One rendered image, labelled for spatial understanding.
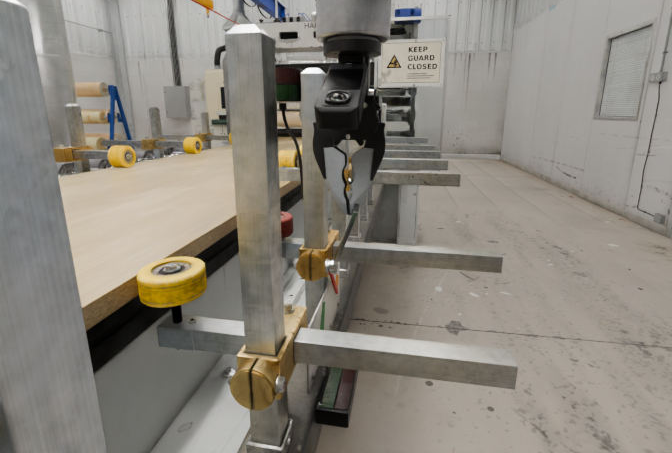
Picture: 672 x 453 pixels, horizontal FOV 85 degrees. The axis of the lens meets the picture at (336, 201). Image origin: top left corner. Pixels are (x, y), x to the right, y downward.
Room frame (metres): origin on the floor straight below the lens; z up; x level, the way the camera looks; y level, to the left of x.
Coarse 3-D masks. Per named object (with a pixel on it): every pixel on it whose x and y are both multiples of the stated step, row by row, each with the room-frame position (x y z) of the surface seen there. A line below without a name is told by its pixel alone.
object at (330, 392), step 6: (330, 372) 0.50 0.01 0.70; (336, 372) 0.50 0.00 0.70; (330, 378) 0.48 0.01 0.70; (336, 378) 0.48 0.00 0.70; (330, 384) 0.47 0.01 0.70; (336, 384) 0.47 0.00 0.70; (330, 390) 0.46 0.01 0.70; (336, 390) 0.46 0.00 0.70; (324, 396) 0.45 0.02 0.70; (330, 396) 0.45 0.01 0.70; (324, 402) 0.44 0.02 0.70; (330, 402) 0.44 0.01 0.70
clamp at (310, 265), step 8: (336, 232) 0.68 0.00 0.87; (328, 240) 0.64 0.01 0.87; (336, 240) 0.67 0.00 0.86; (304, 248) 0.60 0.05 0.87; (312, 248) 0.60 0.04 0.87; (320, 248) 0.60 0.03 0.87; (328, 248) 0.60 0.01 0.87; (304, 256) 0.57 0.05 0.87; (312, 256) 0.57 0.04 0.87; (320, 256) 0.57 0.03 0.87; (328, 256) 0.60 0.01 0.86; (296, 264) 0.58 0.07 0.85; (304, 264) 0.57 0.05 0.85; (312, 264) 0.57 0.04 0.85; (320, 264) 0.57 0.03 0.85; (304, 272) 0.57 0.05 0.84; (312, 272) 0.57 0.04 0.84; (320, 272) 0.57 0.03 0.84; (328, 272) 0.59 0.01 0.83; (312, 280) 0.57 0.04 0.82
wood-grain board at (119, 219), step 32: (160, 160) 1.55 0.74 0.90; (192, 160) 1.55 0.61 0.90; (224, 160) 1.55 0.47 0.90; (64, 192) 0.91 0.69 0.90; (96, 192) 0.91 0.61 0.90; (128, 192) 0.91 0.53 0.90; (160, 192) 0.91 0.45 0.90; (192, 192) 0.91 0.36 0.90; (224, 192) 0.91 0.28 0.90; (96, 224) 0.64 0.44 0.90; (128, 224) 0.64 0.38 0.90; (160, 224) 0.64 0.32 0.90; (192, 224) 0.64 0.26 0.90; (224, 224) 0.66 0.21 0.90; (96, 256) 0.49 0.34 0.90; (128, 256) 0.49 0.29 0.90; (160, 256) 0.49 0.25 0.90; (192, 256) 0.55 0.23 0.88; (96, 288) 0.39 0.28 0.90; (128, 288) 0.41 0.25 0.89; (96, 320) 0.36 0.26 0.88
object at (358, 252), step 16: (288, 240) 0.66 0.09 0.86; (288, 256) 0.65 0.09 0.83; (352, 256) 0.63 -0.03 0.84; (368, 256) 0.62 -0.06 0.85; (384, 256) 0.62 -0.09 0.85; (400, 256) 0.61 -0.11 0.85; (416, 256) 0.61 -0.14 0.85; (432, 256) 0.60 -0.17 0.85; (448, 256) 0.60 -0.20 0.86; (464, 256) 0.59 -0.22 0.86; (480, 256) 0.59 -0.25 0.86; (496, 256) 0.58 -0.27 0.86; (496, 272) 0.58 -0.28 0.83
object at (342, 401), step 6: (348, 372) 0.50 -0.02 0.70; (354, 372) 0.50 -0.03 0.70; (342, 378) 0.48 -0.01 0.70; (348, 378) 0.48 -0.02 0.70; (342, 384) 0.47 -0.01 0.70; (348, 384) 0.47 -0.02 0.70; (342, 390) 0.46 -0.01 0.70; (348, 390) 0.46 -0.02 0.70; (342, 396) 0.45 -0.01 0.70; (348, 396) 0.45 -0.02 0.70; (336, 402) 0.44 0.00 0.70; (342, 402) 0.44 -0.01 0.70; (348, 402) 0.44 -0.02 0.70; (336, 408) 0.43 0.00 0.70; (342, 408) 0.42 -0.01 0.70
